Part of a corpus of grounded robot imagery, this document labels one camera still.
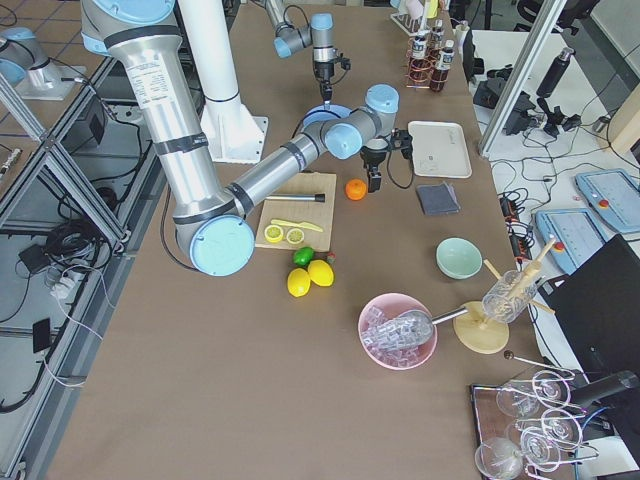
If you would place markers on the orange mandarin fruit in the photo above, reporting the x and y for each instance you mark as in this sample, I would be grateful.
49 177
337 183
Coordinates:
356 189

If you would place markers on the blue round plate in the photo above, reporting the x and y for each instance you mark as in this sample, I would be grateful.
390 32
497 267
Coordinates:
325 112

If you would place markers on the dark grey folded cloth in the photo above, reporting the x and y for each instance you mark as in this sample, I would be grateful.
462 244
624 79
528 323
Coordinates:
438 199

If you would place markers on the cream rectangular tray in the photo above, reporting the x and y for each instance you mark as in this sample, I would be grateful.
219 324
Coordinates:
439 150

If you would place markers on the wooden cutting board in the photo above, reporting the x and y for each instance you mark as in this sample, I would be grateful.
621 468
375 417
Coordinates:
317 213

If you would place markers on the yellow plastic knife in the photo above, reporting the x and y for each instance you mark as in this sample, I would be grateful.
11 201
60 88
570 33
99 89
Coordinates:
302 225

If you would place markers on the brown bottle front left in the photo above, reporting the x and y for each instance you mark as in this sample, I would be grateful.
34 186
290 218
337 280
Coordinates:
418 64

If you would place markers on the brown bottle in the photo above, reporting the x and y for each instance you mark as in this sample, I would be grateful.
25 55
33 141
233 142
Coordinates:
442 66
418 64
437 34

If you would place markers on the lemon half right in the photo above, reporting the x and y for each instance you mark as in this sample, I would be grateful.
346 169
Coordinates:
295 236

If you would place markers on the lemon half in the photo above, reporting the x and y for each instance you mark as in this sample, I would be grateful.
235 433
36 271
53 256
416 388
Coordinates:
295 236
273 233

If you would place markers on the green lime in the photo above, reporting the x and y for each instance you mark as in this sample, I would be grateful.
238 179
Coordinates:
303 256

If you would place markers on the yellow lemon right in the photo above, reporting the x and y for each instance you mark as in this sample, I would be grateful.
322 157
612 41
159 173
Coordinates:
321 273

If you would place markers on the yellow lemon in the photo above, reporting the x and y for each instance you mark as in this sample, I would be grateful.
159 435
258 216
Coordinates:
321 273
298 282

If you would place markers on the brown bottle front right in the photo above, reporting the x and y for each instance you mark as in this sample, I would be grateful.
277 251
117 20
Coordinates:
442 66

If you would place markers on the lemon half left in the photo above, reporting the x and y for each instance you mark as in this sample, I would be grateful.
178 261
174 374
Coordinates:
273 233

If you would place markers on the mint green bowl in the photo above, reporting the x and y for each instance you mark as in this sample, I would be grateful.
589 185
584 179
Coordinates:
458 258

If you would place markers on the brown bottle back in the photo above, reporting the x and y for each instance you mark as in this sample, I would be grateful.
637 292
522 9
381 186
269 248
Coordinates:
437 34

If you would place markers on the yellow lemon left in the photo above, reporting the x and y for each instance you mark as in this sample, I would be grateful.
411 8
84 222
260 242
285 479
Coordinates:
298 282

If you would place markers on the pink bowl with ice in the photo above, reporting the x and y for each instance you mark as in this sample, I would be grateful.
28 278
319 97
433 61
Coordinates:
379 311

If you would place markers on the silver metal ice scoop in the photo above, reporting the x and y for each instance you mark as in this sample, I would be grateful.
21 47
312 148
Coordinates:
413 328

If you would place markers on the orange power strip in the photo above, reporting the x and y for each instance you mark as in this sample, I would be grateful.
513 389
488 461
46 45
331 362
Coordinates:
520 234

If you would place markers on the clear glass on stand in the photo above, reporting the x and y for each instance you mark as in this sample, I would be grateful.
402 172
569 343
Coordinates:
505 301

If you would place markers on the wooden cup drying stand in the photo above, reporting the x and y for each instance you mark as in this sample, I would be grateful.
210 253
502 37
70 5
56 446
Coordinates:
480 333

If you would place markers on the black water bottle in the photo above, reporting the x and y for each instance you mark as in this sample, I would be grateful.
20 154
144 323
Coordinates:
555 73

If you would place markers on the blue teach pendant lower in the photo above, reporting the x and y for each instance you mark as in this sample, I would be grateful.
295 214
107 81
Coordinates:
577 236

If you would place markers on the blue teach pendant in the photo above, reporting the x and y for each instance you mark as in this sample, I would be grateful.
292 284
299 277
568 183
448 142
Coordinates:
614 196
577 236

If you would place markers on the blue teach pendant upper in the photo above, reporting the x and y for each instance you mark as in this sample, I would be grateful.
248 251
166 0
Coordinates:
614 196

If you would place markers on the black monitor box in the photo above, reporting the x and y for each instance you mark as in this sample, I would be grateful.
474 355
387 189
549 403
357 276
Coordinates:
597 308

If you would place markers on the wine glass tray rack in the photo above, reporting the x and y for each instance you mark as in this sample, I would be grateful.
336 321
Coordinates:
529 427

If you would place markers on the copper wire bottle rack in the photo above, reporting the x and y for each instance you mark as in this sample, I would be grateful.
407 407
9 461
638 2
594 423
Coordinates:
428 70

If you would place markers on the aluminium frame post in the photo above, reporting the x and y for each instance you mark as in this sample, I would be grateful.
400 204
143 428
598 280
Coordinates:
547 17

